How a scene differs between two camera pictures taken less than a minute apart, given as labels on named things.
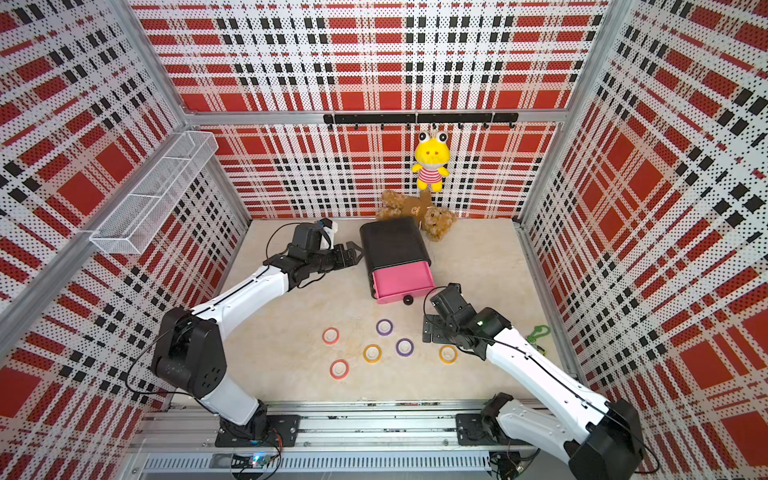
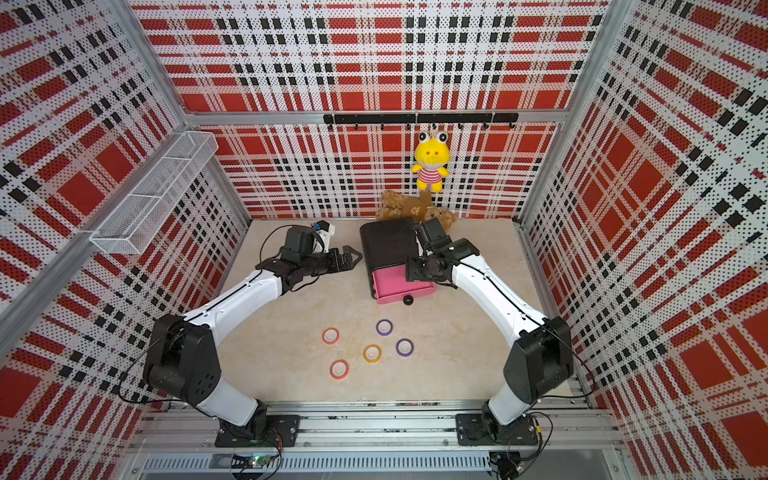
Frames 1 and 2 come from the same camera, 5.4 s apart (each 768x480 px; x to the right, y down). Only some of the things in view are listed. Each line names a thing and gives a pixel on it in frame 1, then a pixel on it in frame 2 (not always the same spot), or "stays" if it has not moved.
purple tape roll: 384,327 stays
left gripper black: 352,260 stays
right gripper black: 438,334 -> 412,271
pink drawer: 403,283 stays
